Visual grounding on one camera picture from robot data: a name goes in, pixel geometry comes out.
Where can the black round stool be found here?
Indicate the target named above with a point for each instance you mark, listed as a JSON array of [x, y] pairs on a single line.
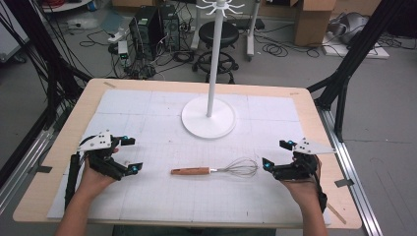
[[220, 34]]

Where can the aluminium rail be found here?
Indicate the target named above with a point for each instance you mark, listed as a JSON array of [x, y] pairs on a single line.
[[355, 170], [23, 164]]

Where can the white power strip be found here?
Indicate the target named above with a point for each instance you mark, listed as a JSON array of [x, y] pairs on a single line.
[[118, 35]]

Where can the grey tape piece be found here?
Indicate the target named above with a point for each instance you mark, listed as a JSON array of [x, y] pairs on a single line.
[[344, 183]]

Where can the white hook stand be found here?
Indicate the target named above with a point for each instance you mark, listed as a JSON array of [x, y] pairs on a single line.
[[208, 119]]

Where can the white round table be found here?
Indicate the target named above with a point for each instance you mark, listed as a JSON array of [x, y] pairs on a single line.
[[65, 6]]

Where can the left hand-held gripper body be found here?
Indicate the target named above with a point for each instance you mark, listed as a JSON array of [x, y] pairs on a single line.
[[98, 142]]

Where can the black tape piece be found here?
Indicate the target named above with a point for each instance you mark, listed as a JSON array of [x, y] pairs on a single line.
[[44, 169]]

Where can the grey rounded appliance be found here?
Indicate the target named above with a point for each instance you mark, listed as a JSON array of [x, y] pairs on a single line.
[[352, 26]]

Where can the tall cardboard box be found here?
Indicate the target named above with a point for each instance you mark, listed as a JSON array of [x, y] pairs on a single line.
[[311, 23]]

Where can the black computer tower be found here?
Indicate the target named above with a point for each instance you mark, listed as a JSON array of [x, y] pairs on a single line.
[[169, 28], [144, 31]]

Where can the white adapter box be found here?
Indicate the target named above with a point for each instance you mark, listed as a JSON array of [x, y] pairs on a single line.
[[123, 49]]

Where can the white flat board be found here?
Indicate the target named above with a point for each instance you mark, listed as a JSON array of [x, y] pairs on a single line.
[[357, 50]]

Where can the person's right hand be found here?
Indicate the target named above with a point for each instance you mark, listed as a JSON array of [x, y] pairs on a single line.
[[305, 191]]

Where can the black metal frame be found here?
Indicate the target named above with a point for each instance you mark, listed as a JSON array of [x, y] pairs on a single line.
[[355, 52], [49, 65]]

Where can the thin wooden stick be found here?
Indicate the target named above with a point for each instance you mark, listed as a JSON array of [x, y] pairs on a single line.
[[337, 214]]

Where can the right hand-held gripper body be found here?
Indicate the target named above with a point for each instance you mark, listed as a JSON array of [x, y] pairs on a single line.
[[308, 148]]

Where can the person's left hand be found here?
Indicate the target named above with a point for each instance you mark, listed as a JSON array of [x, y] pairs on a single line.
[[93, 180]]

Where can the white grid mat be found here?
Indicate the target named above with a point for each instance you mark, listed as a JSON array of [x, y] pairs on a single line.
[[170, 196]]

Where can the white stand leg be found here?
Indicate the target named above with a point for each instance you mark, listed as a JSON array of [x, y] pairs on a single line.
[[252, 29]]

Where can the beige masking tape piece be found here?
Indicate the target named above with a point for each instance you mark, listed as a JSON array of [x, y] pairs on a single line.
[[109, 85], [294, 94]]

